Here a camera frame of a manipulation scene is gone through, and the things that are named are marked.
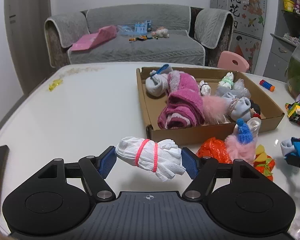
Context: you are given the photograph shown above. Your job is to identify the blue knit cloth bundle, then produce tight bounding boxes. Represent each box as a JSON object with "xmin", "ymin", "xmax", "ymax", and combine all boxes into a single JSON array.
[{"xmin": 280, "ymin": 137, "xmax": 300, "ymax": 159}]

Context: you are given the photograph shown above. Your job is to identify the orange plastic bag bundle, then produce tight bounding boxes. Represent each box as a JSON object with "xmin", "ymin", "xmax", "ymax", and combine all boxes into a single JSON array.
[{"xmin": 196, "ymin": 137, "xmax": 232, "ymax": 164}]

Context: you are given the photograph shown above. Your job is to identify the white cloth pink bands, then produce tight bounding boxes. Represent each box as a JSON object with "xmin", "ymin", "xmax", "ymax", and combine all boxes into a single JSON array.
[{"xmin": 115, "ymin": 137, "xmax": 186, "ymax": 182}]

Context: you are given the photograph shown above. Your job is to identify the pink fluffy bird toy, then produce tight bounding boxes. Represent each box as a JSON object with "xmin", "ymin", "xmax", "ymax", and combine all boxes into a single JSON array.
[{"xmin": 225, "ymin": 118, "xmax": 256, "ymax": 164}]

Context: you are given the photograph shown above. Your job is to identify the pink fur pompom keychain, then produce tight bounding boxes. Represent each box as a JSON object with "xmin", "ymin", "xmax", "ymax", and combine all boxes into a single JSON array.
[{"xmin": 202, "ymin": 95, "xmax": 228, "ymax": 125}]

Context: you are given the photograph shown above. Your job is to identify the white cloth beige band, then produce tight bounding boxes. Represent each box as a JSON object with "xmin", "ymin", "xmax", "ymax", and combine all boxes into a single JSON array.
[{"xmin": 234, "ymin": 118, "xmax": 261, "ymax": 144}]

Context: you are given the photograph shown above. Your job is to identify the mickey mouse toy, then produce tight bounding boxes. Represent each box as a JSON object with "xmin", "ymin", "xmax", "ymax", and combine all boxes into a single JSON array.
[{"xmin": 250, "ymin": 99, "xmax": 261, "ymax": 119}]

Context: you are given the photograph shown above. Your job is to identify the white cloth green band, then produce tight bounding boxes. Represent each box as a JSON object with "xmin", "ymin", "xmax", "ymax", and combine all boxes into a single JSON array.
[{"xmin": 218, "ymin": 72, "xmax": 234, "ymax": 89}]

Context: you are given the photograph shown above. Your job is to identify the light grey knit pouch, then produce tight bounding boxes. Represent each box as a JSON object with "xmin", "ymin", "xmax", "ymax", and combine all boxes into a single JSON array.
[{"xmin": 145, "ymin": 64, "xmax": 173, "ymax": 98}]

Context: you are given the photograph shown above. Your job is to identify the colourful brick cube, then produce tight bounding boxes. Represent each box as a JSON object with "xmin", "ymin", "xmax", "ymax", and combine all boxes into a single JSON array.
[{"xmin": 285, "ymin": 102, "xmax": 300, "ymax": 125}]

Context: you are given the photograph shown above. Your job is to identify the magenta rolled towel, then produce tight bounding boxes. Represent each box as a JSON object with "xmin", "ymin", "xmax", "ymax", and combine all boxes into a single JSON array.
[{"xmin": 158, "ymin": 70, "xmax": 205, "ymax": 129}]

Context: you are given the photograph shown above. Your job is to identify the light blue sock bundle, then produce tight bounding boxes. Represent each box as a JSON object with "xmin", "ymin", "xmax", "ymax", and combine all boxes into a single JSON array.
[{"xmin": 217, "ymin": 92, "xmax": 251, "ymax": 122}]

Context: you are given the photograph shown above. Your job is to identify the brown cardboard box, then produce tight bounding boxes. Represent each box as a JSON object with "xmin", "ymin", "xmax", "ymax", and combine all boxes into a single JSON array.
[{"xmin": 136, "ymin": 67, "xmax": 285, "ymax": 145}]

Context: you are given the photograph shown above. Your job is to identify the small white cloth bundle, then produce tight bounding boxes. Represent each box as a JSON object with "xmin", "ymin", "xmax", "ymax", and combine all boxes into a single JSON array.
[{"xmin": 199, "ymin": 80, "xmax": 211, "ymax": 96}]

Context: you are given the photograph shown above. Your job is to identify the clear plastic wrap ball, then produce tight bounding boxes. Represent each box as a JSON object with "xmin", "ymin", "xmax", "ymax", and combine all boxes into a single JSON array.
[{"xmin": 231, "ymin": 79, "xmax": 251, "ymax": 99}]

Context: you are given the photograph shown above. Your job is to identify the small colourful brick strip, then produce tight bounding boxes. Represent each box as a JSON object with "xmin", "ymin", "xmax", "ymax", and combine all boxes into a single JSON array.
[{"xmin": 259, "ymin": 80, "xmax": 275, "ymax": 92}]

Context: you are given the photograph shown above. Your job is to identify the glass fish bowl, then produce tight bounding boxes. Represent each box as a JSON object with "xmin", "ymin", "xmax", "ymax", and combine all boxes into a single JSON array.
[{"xmin": 287, "ymin": 44, "xmax": 300, "ymax": 98}]

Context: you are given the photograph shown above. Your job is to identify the yellow wrapper on table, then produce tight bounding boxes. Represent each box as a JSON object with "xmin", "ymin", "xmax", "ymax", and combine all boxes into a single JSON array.
[{"xmin": 49, "ymin": 79, "xmax": 63, "ymax": 92}]

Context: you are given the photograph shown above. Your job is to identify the pink foam wedge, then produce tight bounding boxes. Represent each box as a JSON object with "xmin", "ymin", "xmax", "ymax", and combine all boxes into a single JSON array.
[{"xmin": 70, "ymin": 25, "xmax": 117, "ymax": 51}]

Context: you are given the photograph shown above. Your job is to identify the grey sofa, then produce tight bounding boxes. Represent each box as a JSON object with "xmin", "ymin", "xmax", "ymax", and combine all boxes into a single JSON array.
[{"xmin": 44, "ymin": 4, "xmax": 234, "ymax": 68}]

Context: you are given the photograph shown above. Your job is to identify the small plush animal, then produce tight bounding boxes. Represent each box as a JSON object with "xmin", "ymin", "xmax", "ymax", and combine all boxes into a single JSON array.
[{"xmin": 151, "ymin": 27, "xmax": 170, "ymax": 38}]

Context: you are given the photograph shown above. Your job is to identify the blue toy castle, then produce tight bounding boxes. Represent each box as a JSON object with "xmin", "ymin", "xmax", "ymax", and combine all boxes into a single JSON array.
[{"xmin": 117, "ymin": 20, "xmax": 152, "ymax": 36}]

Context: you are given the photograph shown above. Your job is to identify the decorated refrigerator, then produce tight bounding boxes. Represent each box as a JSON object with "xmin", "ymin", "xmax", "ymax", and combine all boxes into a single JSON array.
[{"xmin": 210, "ymin": 0, "xmax": 267, "ymax": 74}]

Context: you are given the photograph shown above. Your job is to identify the door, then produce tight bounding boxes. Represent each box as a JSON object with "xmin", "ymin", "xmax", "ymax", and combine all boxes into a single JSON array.
[{"xmin": 4, "ymin": 0, "xmax": 52, "ymax": 95}]

